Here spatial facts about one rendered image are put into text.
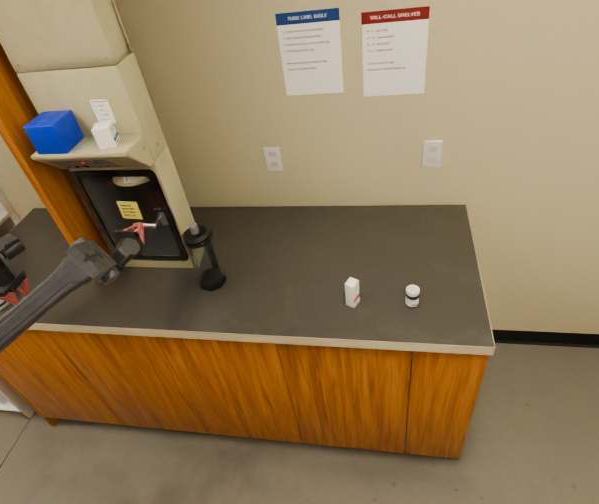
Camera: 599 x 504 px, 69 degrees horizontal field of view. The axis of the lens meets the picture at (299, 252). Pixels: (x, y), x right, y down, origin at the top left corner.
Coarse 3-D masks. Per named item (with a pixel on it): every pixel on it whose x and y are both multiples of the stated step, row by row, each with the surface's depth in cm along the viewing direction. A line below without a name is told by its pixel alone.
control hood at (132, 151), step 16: (80, 144) 132; (96, 144) 130; (128, 144) 128; (144, 144) 133; (48, 160) 131; (64, 160) 131; (80, 160) 130; (112, 160) 130; (128, 160) 129; (144, 160) 133
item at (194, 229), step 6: (192, 228) 144; (198, 228) 147; (204, 228) 148; (186, 234) 147; (192, 234) 146; (198, 234) 146; (204, 234) 146; (186, 240) 146; (192, 240) 145; (198, 240) 145
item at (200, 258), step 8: (184, 232) 150; (192, 248) 145; (200, 248) 146; (208, 248) 148; (192, 256) 149; (200, 256) 149; (208, 256) 150; (216, 256) 154; (200, 264) 151; (208, 264) 152; (216, 264) 155; (200, 272) 154; (208, 272) 154; (216, 272) 156; (200, 280) 158; (208, 280) 156; (216, 280) 158
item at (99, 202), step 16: (80, 176) 146; (96, 176) 145; (112, 176) 143; (128, 176) 142; (144, 176) 141; (96, 192) 149; (112, 192) 148; (128, 192) 147; (144, 192) 146; (160, 192) 145; (96, 208) 155; (112, 208) 153; (144, 208) 151; (160, 208) 150; (112, 224) 159; (128, 224) 157; (160, 224) 155; (112, 240) 165; (144, 240) 162; (160, 240) 160; (176, 240) 159; (144, 256) 168; (160, 256) 166; (176, 256) 165
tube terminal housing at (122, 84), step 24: (24, 72) 125; (48, 72) 123; (72, 72) 122; (96, 72) 121; (120, 72) 120; (48, 96) 128; (72, 96) 127; (96, 96) 126; (120, 96) 125; (144, 96) 132; (96, 120) 131; (120, 120) 130; (144, 120) 133; (96, 168) 144; (120, 168) 142; (144, 168) 141; (168, 168) 147; (168, 192) 148; (192, 216) 166; (144, 264) 173; (168, 264) 171; (192, 264) 169
